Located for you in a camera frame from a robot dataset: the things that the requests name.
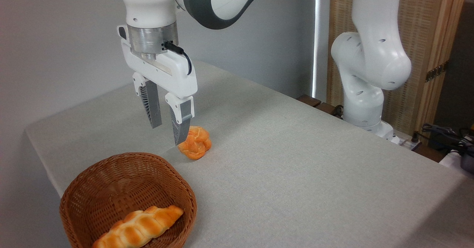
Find white power strip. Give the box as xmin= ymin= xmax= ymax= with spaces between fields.
xmin=392 ymin=131 xmax=421 ymax=151

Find metal screen hinge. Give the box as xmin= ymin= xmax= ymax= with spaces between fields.
xmin=425 ymin=61 xmax=449 ymax=83

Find long braided bread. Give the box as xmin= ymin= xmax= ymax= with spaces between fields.
xmin=92 ymin=205 xmax=184 ymax=248

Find brown wicker basket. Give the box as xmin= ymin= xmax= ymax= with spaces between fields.
xmin=59 ymin=152 xmax=197 ymax=248

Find grey tablecloth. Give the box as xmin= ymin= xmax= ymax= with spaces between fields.
xmin=24 ymin=60 xmax=474 ymax=248

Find round knotted bread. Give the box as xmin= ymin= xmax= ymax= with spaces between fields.
xmin=178 ymin=126 xmax=212 ymax=160

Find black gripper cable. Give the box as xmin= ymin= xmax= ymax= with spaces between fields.
xmin=164 ymin=41 xmax=193 ymax=76

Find black cable bundle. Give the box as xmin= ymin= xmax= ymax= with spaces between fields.
xmin=421 ymin=123 xmax=474 ymax=156

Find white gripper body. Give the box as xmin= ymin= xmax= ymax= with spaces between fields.
xmin=117 ymin=25 xmax=198 ymax=100

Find wooden rattan folding screen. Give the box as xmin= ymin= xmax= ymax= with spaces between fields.
xmin=327 ymin=0 xmax=469 ymax=145

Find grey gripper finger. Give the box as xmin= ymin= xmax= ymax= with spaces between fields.
xmin=165 ymin=92 xmax=195 ymax=146
xmin=132 ymin=72 xmax=163 ymax=129

